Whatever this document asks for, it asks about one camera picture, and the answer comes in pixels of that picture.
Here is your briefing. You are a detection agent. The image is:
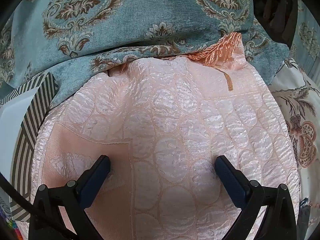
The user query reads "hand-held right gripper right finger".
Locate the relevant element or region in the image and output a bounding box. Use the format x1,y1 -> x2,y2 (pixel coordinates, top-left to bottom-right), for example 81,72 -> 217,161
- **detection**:
214,155 -> 299,240

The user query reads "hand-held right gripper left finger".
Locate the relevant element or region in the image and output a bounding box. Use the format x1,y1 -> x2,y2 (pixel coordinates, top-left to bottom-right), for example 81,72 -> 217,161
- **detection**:
28,155 -> 111,240

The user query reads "chevron striped box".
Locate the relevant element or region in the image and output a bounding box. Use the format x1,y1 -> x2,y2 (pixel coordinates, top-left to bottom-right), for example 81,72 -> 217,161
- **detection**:
0,72 -> 59,223

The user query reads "pink quilted blanket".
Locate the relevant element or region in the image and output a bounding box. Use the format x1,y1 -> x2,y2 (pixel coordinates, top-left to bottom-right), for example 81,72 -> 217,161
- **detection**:
15,34 -> 300,240

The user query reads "floral printed cushion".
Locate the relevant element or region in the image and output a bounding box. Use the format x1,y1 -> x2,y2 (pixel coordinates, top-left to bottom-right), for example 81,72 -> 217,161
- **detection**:
269,57 -> 320,230

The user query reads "teal damask patterned blanket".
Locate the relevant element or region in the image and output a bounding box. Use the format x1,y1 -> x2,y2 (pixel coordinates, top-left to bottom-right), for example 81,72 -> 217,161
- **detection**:
0,0 -> 290,110

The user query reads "dark cloth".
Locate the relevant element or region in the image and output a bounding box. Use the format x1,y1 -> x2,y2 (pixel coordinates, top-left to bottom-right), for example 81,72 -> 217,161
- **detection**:
255,0 -> 300,44

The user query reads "black cable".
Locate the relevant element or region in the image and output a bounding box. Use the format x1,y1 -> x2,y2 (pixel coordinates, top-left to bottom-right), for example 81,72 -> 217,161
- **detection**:
0,165 -> 78,240

